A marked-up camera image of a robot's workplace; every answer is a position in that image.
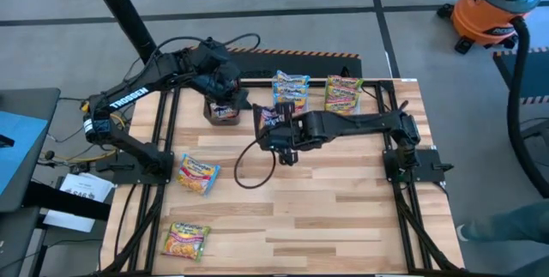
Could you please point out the black stand column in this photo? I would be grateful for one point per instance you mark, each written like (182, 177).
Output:
(120, 7)

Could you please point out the grey desk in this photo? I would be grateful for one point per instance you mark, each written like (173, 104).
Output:
(43, 101)

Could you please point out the black desk beam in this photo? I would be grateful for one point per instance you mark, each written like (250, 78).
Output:
(64, 202)

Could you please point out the yellow power plug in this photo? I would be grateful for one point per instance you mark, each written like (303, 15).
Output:
(86, 106)

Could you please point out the black hazard-striped floor mat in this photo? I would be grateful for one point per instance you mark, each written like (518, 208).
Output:
(300, 64)
(536, 75)

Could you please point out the blue desk mat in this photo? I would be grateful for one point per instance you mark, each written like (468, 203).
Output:
(21, 148)

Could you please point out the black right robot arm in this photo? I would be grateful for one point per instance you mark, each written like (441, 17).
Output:
(351, 124)

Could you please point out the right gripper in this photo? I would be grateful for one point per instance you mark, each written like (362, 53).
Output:
(283, 135)

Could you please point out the orange shop vacuum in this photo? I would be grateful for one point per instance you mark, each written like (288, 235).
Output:
(484, 11)

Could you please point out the black Maruchan fire noodle packet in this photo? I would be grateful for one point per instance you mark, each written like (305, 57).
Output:
(268, 118)
(223, 111)

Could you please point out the clear plastic bin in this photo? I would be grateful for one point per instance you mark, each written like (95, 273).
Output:
(324, 97)
(272, 92)

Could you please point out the white paper sheet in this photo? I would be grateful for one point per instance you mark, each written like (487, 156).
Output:
(81, 191)

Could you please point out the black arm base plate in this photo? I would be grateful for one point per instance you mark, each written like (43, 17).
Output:
(429, 172)
(128, 176)

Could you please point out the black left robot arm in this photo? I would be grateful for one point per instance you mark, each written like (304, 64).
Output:
(128, 99)

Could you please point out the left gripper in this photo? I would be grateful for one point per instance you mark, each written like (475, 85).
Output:
(216, 73)

